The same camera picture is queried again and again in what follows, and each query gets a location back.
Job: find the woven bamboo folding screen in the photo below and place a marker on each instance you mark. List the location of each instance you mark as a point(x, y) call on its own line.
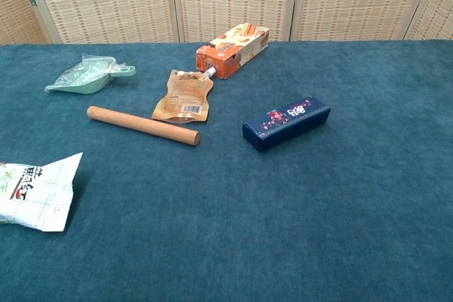
point(106, 1)

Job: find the teal table cloth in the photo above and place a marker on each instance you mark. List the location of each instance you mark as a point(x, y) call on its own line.
point(212, 227)

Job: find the wooden rolling pin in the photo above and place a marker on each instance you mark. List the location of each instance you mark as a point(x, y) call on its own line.
point(141, 125)

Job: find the white snack bag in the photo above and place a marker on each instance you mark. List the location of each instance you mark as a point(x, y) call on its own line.
point(35, 196)

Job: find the brown spout pouch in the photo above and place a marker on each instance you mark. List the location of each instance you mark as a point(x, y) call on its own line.
point(184, 98)

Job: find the green dustpan in plastic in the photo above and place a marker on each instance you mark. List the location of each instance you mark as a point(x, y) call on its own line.
point(85, 81)

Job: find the orange biscuit box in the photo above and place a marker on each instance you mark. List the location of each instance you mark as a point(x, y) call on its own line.
point(226, 58)

